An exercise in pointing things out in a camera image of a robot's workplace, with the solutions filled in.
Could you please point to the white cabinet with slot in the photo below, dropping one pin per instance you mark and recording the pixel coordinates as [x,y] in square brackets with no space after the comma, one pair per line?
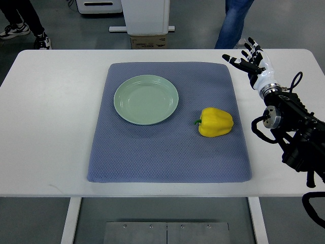
[98,7]

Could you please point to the blue textured mat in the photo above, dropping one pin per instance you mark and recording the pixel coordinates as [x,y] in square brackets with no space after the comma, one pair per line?
[171,151]

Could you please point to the person in black trousers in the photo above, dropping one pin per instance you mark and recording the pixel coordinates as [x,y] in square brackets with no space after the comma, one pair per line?
[23,19]

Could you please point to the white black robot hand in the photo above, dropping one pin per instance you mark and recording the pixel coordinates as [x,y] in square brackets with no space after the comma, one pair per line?
[256,63]

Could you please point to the small grey floor plate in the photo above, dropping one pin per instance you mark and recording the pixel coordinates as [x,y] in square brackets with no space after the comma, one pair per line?
[241,43]

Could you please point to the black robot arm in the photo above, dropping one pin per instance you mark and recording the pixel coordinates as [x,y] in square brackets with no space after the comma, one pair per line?
[286,121]

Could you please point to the light green plate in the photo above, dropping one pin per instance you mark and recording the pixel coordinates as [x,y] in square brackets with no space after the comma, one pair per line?
[146,99]

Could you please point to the left white table leg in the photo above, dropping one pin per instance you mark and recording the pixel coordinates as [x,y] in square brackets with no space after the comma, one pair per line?
[70,225]

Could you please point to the white table leg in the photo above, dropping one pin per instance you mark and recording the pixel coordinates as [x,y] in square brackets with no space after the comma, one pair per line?
[70,225]
[258,224]

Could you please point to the cardboard box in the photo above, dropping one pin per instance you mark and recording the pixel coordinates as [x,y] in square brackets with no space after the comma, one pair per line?
[149,42]

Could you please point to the yellow bell pepper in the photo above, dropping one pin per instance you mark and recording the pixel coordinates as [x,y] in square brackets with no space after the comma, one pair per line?
[214,122]

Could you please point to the person in blue jeans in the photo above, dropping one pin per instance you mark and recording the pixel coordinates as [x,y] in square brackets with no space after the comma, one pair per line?
[232,27]

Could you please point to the right white table leg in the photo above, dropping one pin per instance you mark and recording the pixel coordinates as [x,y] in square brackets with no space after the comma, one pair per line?
[258,224]

